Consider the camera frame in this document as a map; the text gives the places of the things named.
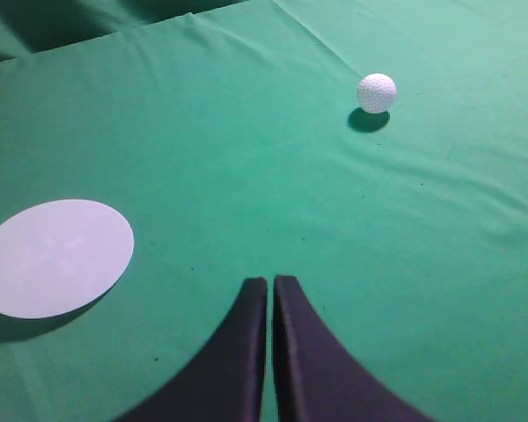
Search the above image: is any white round plate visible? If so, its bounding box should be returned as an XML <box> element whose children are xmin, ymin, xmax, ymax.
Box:
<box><xmin>0</xmin><ymin>199</ymin><xmax>135</xmax><ymax>319</ymax></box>

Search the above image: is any green table cloth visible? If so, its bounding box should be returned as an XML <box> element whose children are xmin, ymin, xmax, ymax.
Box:
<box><xmin>0</xmin><ymin>1</ymin><xmax>528</xmax><ymax>421</ymax></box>

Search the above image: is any green backdrop cloth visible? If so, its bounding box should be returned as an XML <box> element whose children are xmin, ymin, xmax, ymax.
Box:
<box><xmin>0</xmin><ymin>0</ymin><xmax>235</xmax><ymax>62</ymax></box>

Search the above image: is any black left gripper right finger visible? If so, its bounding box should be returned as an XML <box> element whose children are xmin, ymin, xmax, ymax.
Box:
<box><xmin>272</xmin><ymin>275</ymin><xmax>432</xmax><ymax>422</ymax></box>

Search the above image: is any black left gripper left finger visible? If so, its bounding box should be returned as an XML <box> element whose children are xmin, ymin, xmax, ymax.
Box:
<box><xmin>117</xmin><ymin>277</ymin><xmax>268</xmax><ymax>422</ymax></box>

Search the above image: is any white dimpled golf ball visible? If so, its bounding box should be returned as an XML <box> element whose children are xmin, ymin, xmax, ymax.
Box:
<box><xmin>357</xmin><ymin>73</ymin><xmax>398</xmax><ymax>114</ymax></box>

